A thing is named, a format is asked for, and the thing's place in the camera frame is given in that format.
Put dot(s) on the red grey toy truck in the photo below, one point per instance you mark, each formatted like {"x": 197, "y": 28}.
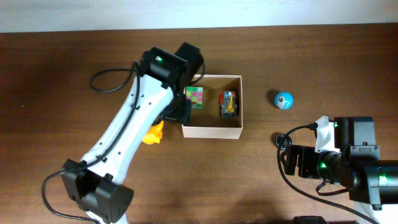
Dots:
{"x": 228, "y": 106}

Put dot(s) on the black round spinner toy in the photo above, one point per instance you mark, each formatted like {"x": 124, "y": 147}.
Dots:
{"x": 283, "y": 142}

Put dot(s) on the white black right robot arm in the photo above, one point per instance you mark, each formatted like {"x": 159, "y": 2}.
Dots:
{"x": 346, "y": 160}

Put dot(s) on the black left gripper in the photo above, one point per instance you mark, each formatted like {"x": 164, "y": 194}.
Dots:
{"x": 182, "y": 109}

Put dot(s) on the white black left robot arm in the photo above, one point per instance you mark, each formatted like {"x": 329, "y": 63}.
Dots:
{"x": 95, "y": 183}

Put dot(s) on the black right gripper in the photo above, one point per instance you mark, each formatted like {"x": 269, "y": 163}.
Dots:
{"x": 306, "y": 154}

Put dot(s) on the orange rubber dinosaur toy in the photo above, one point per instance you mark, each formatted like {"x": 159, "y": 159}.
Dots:
{"x": 154, "y": 134}

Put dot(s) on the blue round ball toy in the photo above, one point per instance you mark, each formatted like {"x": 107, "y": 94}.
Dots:
{"x": 284, "y": 100}

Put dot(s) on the white cardboard box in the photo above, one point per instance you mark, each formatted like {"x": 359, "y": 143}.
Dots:
{"x": 207, "y": 122}

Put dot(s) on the colourful puzzle cube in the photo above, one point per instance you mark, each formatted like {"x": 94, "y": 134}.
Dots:
{"x": 195, "y": 95}

